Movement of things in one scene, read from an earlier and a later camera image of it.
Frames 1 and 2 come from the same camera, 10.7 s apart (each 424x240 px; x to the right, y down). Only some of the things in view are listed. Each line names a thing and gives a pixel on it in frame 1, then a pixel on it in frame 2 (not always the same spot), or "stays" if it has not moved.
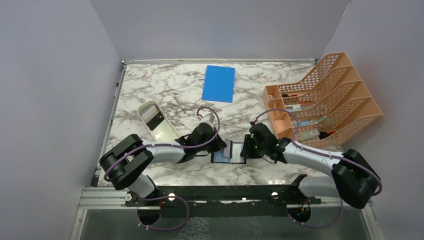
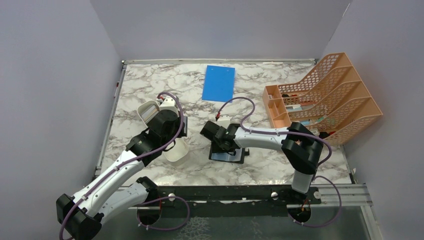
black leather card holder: x=217 y=156 stays
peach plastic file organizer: x=323 y=109 stays
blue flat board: x=219 y=84 stays
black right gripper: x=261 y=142 to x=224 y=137
